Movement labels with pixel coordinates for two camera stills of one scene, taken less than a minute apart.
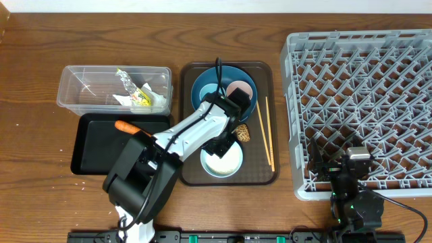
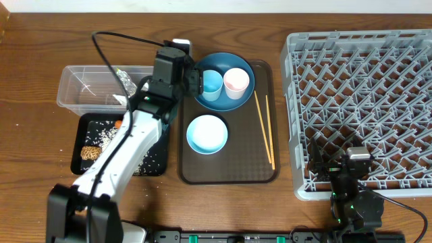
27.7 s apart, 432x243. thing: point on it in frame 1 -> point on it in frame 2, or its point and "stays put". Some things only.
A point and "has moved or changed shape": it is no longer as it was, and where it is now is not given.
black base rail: x=302 y=236 stays put
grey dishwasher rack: x=374 y=84 stays put
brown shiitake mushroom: x=243 y=133 -> x=90 y=152
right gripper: x=331 y=169 stays put
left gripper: x=218 y=146 -> x=195 y=82
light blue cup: x=208 y=88 has moved or changed shape
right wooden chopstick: x=269 y=129 stays put
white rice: x=226 y=163 -> x=100 y=133
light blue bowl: x=226 y=166 has moved or changed shape
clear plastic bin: x=89 y=90 stays put
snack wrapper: x=138 y=98 stays put
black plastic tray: x=98 y=144 stays put
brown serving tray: x=260 y=164 stays put
